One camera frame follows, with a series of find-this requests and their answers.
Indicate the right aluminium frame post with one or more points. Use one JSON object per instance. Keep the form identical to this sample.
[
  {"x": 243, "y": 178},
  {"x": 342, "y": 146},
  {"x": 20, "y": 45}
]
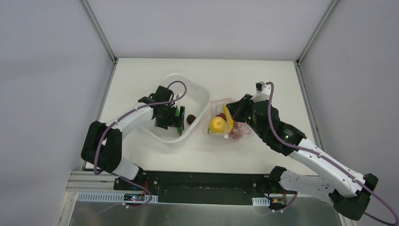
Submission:
[{"x": 318, "y": 30}]

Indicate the red grape bunch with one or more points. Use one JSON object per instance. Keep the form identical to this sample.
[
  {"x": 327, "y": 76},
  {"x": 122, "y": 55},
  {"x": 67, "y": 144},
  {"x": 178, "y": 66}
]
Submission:
[{"x": 237, "y": 132}]

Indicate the clear pink zip bag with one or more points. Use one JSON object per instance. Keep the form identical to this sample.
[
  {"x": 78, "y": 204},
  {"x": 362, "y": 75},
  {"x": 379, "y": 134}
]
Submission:
[{"x": 216, "y": 107}]

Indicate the aluminium frame post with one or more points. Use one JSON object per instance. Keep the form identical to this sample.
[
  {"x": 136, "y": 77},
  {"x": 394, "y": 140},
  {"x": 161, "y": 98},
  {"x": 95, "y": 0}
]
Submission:
[
  {"x": 98, "y": 30},
  {"x": 318, "y": 30}
]

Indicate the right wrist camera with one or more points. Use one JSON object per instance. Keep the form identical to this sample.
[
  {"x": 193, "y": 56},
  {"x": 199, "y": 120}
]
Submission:
[{"x": 262, "y": 92}]

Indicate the left aluminium frame post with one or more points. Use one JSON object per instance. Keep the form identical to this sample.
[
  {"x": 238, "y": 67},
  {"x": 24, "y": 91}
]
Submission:
[{"x": 98, "y": 30}]

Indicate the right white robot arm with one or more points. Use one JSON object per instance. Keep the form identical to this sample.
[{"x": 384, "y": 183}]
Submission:
[{"x": 347, "y": 191}]

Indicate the yellow lemon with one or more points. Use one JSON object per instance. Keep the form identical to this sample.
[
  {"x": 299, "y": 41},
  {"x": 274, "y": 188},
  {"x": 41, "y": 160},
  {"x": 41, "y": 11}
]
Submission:
[{"x": 217, "y": 125}]

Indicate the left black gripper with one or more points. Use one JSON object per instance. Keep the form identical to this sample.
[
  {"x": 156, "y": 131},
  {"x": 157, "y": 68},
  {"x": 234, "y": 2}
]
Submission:
[{"x": 171, "y": 119}]

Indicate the green chili pepper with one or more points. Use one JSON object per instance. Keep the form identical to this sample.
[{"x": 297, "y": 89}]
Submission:
[{"x": 179, "y": 119}]

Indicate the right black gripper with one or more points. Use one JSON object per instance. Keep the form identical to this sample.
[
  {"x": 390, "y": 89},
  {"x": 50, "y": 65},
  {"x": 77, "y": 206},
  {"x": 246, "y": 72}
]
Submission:
[{"x": 236, "y": 110}]

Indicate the yellow banana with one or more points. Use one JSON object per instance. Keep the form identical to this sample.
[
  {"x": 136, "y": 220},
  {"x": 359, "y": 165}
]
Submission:
[{"x": 229, "y": 120}]

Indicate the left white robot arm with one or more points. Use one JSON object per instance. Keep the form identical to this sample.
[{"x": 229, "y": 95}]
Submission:
[{"x": 103, "y": 143}]

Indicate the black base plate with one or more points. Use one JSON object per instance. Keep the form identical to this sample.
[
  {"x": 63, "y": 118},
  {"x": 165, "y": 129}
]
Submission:
[{"x": 207, "y": 188}]

